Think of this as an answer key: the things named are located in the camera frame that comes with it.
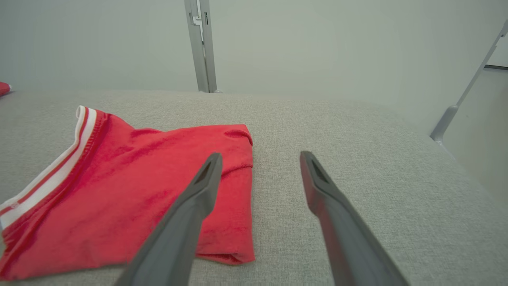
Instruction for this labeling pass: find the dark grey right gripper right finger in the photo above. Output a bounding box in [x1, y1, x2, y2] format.
[300, 151, 409, 286]

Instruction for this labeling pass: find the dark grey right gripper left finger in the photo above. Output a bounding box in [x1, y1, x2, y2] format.
[115, 152, 223, 286]

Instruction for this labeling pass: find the grey slanted frame leg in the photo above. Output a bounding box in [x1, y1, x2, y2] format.
[430, 20, 508, 146]

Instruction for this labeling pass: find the red garment with white trim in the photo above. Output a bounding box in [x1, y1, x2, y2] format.
[0, 105, 256, 281]

